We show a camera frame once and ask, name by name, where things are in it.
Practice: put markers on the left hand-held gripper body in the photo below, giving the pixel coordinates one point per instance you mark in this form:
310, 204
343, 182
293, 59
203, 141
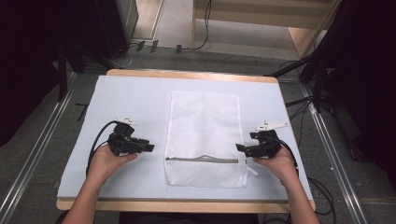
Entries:
123, 141

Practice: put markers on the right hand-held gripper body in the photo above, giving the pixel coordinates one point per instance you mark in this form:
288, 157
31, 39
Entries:
267, 146

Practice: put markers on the white mesh laundry bag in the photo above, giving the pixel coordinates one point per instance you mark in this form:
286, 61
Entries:
204, 130

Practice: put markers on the person's right hand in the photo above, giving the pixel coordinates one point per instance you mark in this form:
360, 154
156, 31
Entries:
285, 165

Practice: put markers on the person's left hand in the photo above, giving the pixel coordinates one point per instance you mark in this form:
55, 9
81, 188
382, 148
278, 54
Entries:
102, 163

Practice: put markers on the light blue table mat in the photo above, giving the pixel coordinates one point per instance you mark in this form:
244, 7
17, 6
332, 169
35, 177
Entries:
130, 99

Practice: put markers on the wooden table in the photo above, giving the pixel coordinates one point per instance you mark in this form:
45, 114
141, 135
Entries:
186, 206

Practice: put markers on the person's dark clothing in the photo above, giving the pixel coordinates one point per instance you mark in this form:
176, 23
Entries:
186, 218

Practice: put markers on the black metal stand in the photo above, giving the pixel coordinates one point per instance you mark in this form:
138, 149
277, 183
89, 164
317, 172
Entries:
317, 81
62, 74

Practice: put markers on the black cabinet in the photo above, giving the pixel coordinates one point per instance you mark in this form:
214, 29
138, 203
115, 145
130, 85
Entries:
120, 25

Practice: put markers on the wooden shelf unit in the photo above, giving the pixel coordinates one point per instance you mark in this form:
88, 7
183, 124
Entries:
264, 15

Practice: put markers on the metal floor rail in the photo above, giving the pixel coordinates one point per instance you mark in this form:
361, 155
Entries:
330, 155
37, 152

